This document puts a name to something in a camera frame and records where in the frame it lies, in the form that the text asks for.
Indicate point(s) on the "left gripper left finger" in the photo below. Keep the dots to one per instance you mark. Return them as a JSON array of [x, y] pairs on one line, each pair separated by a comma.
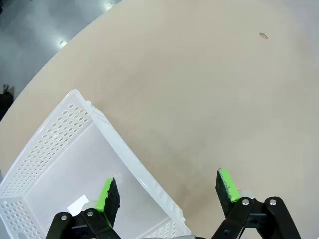
[[112, 199]]

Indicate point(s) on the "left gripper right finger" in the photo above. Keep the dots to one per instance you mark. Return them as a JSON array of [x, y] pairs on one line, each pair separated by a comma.
[[224, 189]]

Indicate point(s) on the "white perforated plastic basket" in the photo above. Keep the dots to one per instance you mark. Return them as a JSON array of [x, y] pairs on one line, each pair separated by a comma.
[[62, 161]]

